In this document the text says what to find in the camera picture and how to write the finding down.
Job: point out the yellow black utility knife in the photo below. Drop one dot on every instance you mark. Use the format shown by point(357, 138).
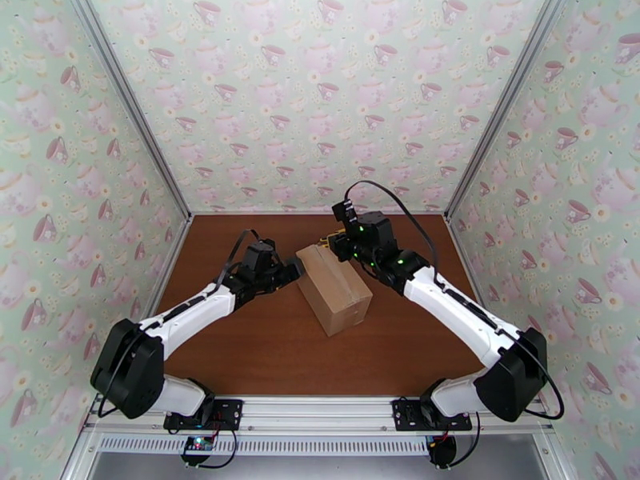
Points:
point(326, 242)

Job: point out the brown cardboard express box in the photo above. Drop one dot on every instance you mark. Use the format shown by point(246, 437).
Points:
point(335, 288)

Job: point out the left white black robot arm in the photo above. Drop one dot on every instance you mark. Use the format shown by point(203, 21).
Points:
point(190, 311)

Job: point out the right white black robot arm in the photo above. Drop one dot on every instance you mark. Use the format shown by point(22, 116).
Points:
point(450, 313)

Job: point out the circuit board with green light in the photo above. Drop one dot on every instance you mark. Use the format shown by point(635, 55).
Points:
point(197, 445)

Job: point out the black round adapter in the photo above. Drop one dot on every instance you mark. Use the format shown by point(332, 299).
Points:
point(442, 451)

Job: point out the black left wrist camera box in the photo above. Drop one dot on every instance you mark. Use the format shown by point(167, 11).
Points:
point(260, 253)

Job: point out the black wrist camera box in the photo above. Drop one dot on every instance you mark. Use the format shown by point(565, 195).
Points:
point(345, 212)
point(260, 253)

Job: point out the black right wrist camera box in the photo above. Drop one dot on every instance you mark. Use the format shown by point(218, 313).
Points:
point(345, 212)

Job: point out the aluminium table back rail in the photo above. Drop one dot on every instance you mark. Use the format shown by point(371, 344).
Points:
point(270, 213)

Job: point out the aluminium table side rail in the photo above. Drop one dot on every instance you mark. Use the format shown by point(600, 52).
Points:
point(457, 241)
point(180, 241)

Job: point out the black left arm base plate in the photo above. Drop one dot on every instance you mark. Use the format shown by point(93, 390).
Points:
point(230, 413)

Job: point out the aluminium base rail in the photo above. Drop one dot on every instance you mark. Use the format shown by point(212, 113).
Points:
point(320, 413)

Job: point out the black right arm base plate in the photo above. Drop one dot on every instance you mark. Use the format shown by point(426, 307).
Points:
point(405, 413)

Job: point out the aluminium corner post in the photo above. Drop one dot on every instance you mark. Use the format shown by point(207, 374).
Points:
point(130, 101)
point(507, 101)

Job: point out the aluminium frame leg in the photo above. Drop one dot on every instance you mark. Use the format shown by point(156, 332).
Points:
point(80, 458)
point(552, 458)

